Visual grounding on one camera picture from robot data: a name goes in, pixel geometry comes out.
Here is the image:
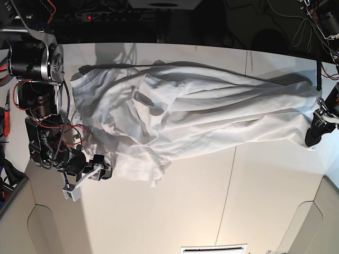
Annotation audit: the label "white cable loop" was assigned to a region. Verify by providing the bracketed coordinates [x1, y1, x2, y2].
[292, 17, 313, 50]

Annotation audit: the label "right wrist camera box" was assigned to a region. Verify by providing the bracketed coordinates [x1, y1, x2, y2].
[63, 184, 82, 202]

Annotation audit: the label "red handled cutter tool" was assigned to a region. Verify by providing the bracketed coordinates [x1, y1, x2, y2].
[3, 90, 10, 137]

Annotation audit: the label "black bag at left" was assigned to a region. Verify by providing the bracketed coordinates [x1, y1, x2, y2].
[1, 146, 28, 212]

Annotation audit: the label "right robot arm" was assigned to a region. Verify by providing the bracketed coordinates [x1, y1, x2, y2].
[1, 1, 112, 194]

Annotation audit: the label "white vent grille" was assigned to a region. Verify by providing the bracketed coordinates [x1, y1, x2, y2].
[180, 244, 247, 254]

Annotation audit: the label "white t-shirt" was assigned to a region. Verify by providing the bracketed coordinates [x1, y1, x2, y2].
[70, 65, 318, 186]

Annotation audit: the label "orange grey pliers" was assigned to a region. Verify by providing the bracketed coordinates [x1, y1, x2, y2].
[0, 57, 12, 87]

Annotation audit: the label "black power strip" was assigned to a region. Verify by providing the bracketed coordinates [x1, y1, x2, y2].
[75, 11, 142, 22]

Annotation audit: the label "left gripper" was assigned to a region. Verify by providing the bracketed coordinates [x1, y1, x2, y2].
[305, 83, 338, 147]

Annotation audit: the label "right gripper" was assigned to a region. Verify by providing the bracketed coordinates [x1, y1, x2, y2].
[57, 152, 113, 187]

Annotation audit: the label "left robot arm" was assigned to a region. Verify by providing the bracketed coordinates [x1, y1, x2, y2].
[300, 1, 338, 147]

